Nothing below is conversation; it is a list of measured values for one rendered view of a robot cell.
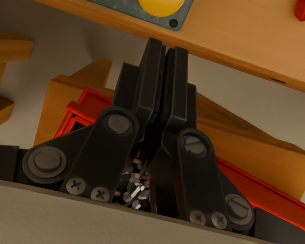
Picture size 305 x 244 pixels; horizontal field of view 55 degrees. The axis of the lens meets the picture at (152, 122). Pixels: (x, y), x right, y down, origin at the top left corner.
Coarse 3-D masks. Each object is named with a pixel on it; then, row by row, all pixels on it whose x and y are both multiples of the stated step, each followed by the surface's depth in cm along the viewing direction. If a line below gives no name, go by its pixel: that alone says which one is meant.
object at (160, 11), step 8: (144, 0) 18; (152, 0) 18; (160, 0) 17; (168, 0) 17; (176, 0) 17; (144, 8) 18; (152, 8) 18; (160, 8) 18; (168, 8) 18; (176, 8) 18; (160, 16) 19
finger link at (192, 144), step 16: (192, 128) 9; (176, 144) 9; (192, 144) 9; (208, 144) 9; (176, 160) 8; (192, 160) 8; (208, 160) 8; (176, 176) 8; (192, 176) 8; (208, 176) 8; (160, 192) 10; (176, 192) 8; (192, 192) 8; (208, 192) 8; (160, 208) 10; (192, 208) 7; (208, 208) 8; (224, 208) 8; (208, 224) 7; (224, 224) 7
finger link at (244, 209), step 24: (168, 72) 10; (168, 96) 10; (192, 96) 11; (168, 120) 9; (192, 120) 10; (144, 144) 11; (168, 144) 9; (144, 168) 11; (168, 168) 9; (168, 192) 10; (240, 192) 9; (240, 216) 8
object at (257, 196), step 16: (96, 96) 30; (80, 112) 20; (96, 112) 24; (64, 128) 20; (224, 160) 34; (128, 176) 27; (144, 176) 26; (240, 176) 32; (128, 192) 27; (144, 192) 27; (256, 192) 29; (272, 192) 34; (144, 208) 28; (272, 208) 24; (288, 208) 30; (304, 208) 36; (304, 224) 25
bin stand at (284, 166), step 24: (96, 72) 56; (48, 96) 31; (72, 96) 32; (48, 120) 32; (216, 120) 59; (240, 120) 55; (216, 144) 35; (240, 144) 35; (264, 144) 36; (288, 144) 40; (240, 168) 36; (264, 168) 36; (288, 168) 37; (288, 192) 38
